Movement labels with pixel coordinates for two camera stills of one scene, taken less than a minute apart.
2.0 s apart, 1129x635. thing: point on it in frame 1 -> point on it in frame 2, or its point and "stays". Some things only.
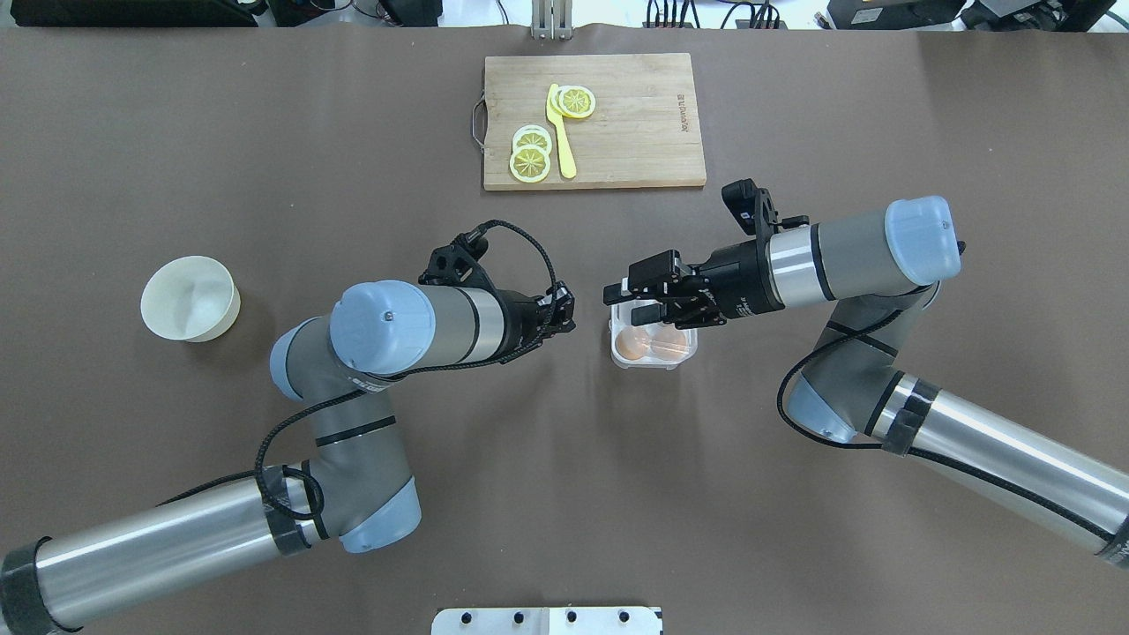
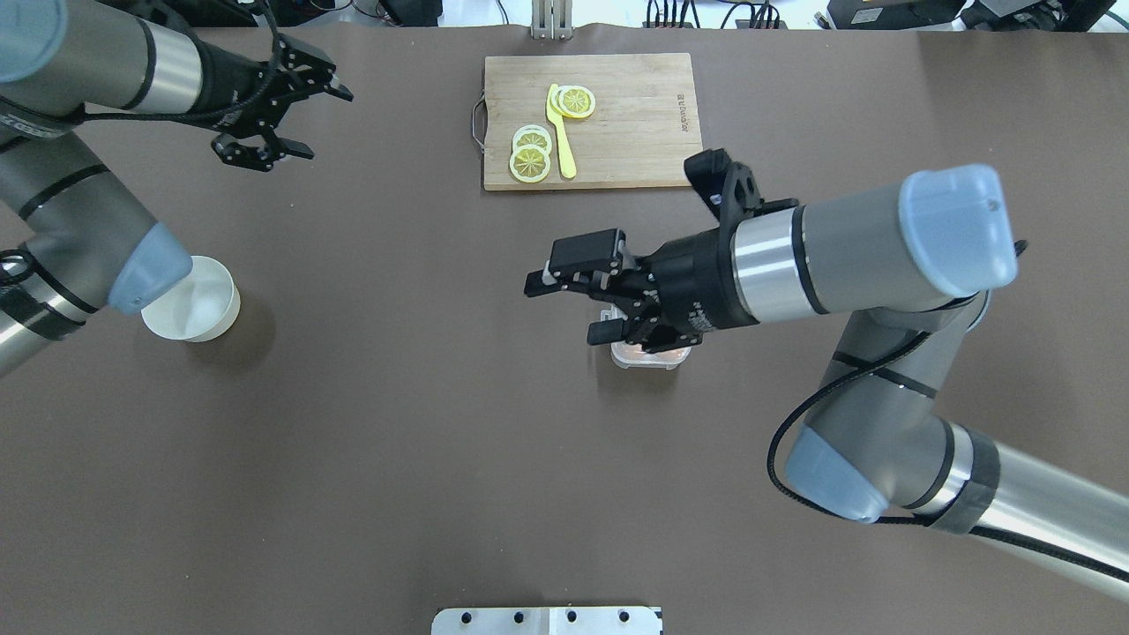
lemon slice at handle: [573, 101] stays
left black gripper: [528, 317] -> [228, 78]
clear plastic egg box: [659, 345] stays
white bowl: [190, 298] stays
